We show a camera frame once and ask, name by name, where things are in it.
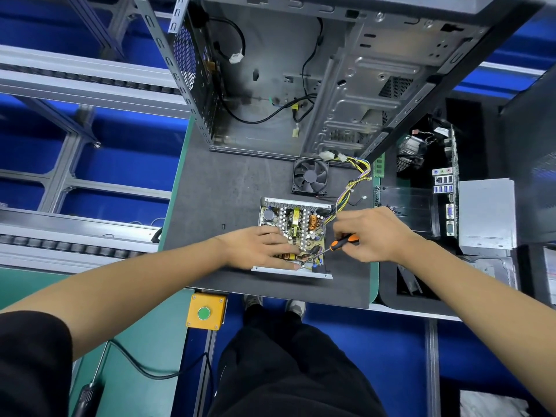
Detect person's left hand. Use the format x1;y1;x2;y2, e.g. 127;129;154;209
213;225;301;273

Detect person's right hand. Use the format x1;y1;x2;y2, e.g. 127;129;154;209
332;206;418;266

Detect orange-handled screwdriver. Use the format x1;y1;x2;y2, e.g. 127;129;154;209
311;234;361;261

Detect silver power supply unit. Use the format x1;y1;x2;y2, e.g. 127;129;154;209
252;197;335;280

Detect power supply circuit board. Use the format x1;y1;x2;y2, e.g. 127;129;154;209
261;154;375;266

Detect person's left forearm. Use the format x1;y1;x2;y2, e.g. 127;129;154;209
0;243;231;361

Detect person's right forearm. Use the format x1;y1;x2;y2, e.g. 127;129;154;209
400;239;556;414

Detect person's black trousers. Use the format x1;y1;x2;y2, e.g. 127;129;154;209
207;303;387;417

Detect person's black shirt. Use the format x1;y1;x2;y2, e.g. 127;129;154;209
0;310;75;417

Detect green motherboard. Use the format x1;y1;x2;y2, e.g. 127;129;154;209
374;126;459;240

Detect dark grey foam mat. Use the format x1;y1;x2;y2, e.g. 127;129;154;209
160;117;379;311

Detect yellow box with green button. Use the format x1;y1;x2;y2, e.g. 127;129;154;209
185;291;229;332

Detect black cooling fan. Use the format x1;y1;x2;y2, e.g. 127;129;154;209
292;158;330;196

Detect black foam tray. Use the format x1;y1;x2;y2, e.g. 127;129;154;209
374;95;556;322

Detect processor cooler with fan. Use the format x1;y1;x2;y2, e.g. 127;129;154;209
395;134;436;174

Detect silver optical drive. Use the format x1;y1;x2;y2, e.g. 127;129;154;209
458;178;519;253

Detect grey computer tower case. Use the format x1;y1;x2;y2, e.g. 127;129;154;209
130;0;556;166

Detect dark grey case side panel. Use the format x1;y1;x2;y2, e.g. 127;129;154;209
497;65;556;248

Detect hard disk drive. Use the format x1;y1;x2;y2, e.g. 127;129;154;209
534;247;556;309

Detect white plastic bag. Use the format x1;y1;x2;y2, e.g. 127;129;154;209
459;389;531;417

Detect black electric screwdriver with cable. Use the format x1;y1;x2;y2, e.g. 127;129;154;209
69;338;214;417

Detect aluminium conveyor frame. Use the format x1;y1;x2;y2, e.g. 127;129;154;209
0;0;556;275

